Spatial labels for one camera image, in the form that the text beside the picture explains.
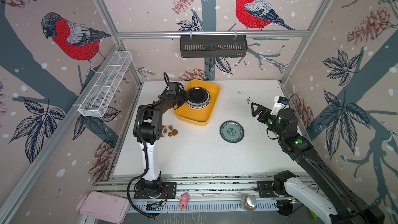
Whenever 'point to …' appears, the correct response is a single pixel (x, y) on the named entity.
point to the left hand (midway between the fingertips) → (190, 95)
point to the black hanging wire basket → (213, 47)
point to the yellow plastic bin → (201, 117)
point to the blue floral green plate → (231, 131)
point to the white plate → (198, 106)
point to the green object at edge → (314, 214)
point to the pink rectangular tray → (104, 207)
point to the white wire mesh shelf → (98, 100)
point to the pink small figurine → (184, 200)
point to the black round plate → (199, 98)
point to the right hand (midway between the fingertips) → (256, 107)
